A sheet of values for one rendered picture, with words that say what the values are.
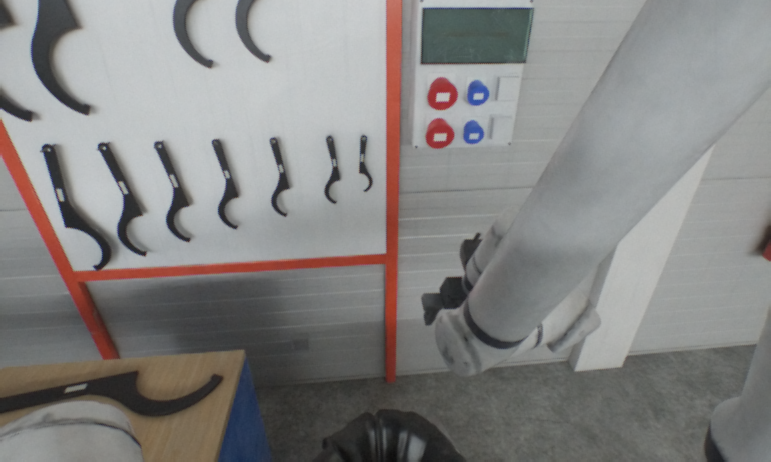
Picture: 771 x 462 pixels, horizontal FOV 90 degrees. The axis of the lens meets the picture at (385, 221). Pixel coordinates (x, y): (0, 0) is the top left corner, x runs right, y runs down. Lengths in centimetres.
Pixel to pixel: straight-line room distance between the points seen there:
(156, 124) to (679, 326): 292
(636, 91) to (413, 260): 167
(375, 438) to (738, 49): 141
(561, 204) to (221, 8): 137
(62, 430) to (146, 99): 128
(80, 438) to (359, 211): 132
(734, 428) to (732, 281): 244
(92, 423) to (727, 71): 65
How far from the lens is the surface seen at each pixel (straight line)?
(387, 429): 151
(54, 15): 171
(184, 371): 138
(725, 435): 53
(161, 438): 126
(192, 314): 219
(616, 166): 32
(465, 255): 79
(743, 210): 265
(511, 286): 43
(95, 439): 58
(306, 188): 166
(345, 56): 152
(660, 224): 225
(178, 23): 155
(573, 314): 62
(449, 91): 141
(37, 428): 61
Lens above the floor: 190
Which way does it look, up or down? 29 degrees down
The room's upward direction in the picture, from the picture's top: straight up
